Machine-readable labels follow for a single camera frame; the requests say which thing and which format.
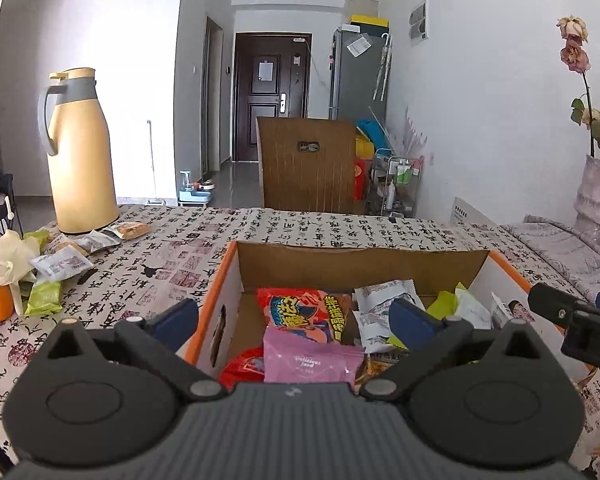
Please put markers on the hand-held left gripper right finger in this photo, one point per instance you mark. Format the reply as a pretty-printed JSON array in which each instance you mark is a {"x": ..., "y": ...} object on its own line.
[{"x": 412, "y": 322}]

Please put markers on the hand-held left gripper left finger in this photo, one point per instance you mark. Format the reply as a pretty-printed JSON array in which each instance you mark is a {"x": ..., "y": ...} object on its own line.
[{"x": 172, "y": 322}]

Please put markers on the lime green snack packet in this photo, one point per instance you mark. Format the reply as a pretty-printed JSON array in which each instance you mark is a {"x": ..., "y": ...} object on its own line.
[{"x": 445, "y": 302}]

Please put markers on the large white label packet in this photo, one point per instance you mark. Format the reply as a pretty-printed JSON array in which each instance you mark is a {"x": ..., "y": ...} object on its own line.
[{"x": 375, "y": 305}]

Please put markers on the white cracker picture packet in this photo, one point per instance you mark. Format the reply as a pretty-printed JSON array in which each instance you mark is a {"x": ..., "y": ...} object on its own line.
[{"x": 375, "y": 367}]

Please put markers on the red cartoon figure bag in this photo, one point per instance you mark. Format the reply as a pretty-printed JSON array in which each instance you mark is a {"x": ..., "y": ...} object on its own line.
[{"x": 242, "y": 367}]

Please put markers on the red yellow-lettered chip bag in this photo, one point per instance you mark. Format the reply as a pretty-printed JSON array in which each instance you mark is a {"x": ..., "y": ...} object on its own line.
[{"x": 305, "y": 310}]

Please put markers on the pink snack packet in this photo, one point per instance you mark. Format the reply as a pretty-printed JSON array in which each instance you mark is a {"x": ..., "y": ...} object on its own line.
[{"x": 305, "y": 360}]

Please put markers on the red cardboard box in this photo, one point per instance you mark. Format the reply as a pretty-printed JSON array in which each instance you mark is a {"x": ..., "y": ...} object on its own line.
[{"x": 305, "y": 175}]

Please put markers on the folded grey printed cloth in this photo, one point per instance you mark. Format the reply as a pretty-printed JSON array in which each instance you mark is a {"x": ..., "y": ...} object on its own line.
[{"x": 565, "y": 245}]

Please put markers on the brown cracker packet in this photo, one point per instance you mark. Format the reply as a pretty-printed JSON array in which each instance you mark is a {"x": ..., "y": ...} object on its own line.
[{"x": 130, "y": 230}]

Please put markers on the pink textured vase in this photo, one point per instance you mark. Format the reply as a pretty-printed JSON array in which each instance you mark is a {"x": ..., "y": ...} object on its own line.
[{"x": 597, "y": 195}]

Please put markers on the small white snack packet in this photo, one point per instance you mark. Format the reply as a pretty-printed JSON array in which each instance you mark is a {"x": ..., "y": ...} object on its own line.
[{"x": 100, "y": 241}]

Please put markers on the white slatted board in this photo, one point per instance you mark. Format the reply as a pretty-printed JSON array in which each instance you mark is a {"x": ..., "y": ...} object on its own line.
[{"x": 472, "y": 212}]

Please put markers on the white clear snack packet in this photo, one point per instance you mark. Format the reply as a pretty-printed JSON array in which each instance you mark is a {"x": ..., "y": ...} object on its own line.
[{"x": 60, "y": 266}]

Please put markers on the tan cracker packet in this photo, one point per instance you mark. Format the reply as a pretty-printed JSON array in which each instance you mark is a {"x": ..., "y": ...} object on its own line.
[{"x": 67, "y": 250}]

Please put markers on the red gift box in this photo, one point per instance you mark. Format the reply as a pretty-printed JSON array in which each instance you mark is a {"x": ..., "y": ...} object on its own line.
[{"x": 362, "y": 177}]

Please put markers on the yellow thermos jug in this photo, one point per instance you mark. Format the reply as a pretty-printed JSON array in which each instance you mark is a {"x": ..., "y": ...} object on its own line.
[{"x": 80, "y": 170}]

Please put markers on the yellow bag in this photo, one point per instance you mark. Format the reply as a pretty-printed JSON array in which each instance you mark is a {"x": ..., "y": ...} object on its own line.
[{"x": 364, "y": 147}]

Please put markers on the dried lavender bunch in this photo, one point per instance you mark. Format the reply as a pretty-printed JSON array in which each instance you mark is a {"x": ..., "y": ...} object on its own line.
[{"x": 407, "y": 135}]

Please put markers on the dark brown door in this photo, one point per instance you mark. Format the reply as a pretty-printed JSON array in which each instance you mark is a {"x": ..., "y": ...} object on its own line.
[{"x": 267, "y": 125}]

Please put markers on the grey fridge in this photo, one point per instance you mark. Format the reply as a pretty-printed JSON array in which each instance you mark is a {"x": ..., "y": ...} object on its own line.
[{"x": 352, "y": 85}]

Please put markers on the dried pink roses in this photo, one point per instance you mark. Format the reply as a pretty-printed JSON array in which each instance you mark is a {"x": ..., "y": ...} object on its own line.
[{"x": 575, "y": 57}]

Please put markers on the white folded umbrella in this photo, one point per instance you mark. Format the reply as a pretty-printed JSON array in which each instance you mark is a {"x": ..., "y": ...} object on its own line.
[
  {"x": 387, "y": 65},
  {"x": 378, "y": 77}
]

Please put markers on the paper sheet on fridge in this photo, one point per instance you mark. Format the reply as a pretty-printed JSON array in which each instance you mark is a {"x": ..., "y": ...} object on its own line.
[{"x": 358, "y": 45}]

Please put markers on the yellow box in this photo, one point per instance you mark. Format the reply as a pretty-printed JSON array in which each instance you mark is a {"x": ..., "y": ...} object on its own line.
[{"x": 369, "y": 22}]

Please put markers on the white wall panel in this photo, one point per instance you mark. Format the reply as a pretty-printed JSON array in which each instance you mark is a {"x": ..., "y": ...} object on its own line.
[{"x": 418, "y": 20}]

